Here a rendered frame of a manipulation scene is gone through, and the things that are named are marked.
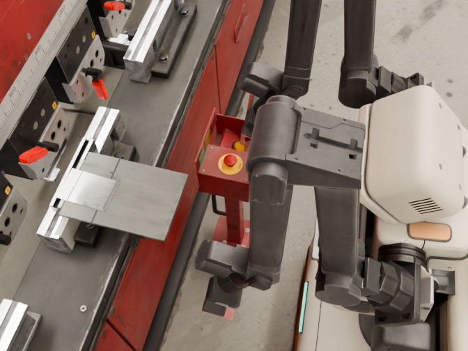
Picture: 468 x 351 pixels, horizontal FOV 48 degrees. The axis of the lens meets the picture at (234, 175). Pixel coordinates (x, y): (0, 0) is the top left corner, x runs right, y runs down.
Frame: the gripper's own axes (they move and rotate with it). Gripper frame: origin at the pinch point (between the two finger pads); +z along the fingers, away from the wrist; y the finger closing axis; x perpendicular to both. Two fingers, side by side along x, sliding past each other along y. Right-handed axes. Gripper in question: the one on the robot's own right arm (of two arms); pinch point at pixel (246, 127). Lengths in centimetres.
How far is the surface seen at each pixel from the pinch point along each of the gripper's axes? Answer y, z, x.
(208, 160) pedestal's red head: -1.2, 24.7, -0.8
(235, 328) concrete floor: 28, 89, 45
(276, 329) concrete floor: 25, 82, 59
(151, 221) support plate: 30.1, 7.4, -15.5
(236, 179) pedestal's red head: 3.6, 20.5, 7.5
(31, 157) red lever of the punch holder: 35, -13, -44
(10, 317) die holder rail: 57, 22, -37
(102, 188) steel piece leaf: 23.9, 13.6, -28.1
